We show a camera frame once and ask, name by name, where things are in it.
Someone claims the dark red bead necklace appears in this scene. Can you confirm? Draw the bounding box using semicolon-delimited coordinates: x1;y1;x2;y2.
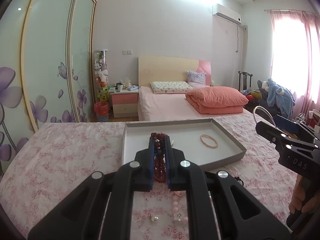
150;131;168;183

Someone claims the person's right hand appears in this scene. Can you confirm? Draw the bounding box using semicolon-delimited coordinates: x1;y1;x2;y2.
289;175;320;214

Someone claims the blue plush robe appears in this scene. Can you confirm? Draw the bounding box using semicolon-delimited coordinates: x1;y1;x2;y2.
267;79;296;119

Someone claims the pink floral tablecloth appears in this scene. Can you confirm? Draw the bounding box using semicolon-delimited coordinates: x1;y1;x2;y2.
1;114;297;239

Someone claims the pearl earring pendant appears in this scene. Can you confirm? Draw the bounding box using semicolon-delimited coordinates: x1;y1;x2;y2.
150;216;159;223

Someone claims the grey cardboard tray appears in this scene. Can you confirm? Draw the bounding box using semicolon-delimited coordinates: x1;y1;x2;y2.
121;118;247;171

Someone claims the pink curtain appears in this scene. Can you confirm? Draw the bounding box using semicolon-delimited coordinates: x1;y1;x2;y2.
267;10;319;118

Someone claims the dark wooden chair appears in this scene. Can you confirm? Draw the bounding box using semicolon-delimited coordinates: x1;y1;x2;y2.
238;71;253;91

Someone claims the folded coral duvet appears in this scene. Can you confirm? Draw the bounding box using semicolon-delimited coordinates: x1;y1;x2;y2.
185;86;249;115

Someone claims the red waste bin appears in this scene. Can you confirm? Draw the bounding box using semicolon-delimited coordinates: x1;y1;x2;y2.
94;101;110;122

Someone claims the purple patterned pillow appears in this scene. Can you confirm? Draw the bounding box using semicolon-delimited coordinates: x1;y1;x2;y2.
187;71;207;88

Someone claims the pink bedside cabinet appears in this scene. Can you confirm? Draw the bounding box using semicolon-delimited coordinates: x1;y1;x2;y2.
110;89;139;118

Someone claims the pink bed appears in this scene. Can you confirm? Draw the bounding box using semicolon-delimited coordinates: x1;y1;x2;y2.
138;56;250;121

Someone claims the white mug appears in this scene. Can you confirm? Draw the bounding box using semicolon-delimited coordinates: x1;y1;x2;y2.
117;83;123;92

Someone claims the floral white pillow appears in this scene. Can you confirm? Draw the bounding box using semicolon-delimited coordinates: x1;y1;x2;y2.
150;81;193;94

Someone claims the plush toy display tube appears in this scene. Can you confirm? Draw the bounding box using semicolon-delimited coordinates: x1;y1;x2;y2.
93;49;108;101

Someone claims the white air conditioner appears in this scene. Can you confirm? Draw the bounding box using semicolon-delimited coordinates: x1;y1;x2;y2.
212;4;242;25

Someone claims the floral sliding wardrobe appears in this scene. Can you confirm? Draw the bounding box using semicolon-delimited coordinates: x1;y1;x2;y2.
1;0;95;173

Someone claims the pink flower bead necklace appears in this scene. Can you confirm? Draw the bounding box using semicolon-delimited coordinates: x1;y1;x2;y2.
170;191;190;223

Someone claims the pink bead bracelet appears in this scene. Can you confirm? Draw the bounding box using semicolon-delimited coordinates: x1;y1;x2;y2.
199;133;220;149

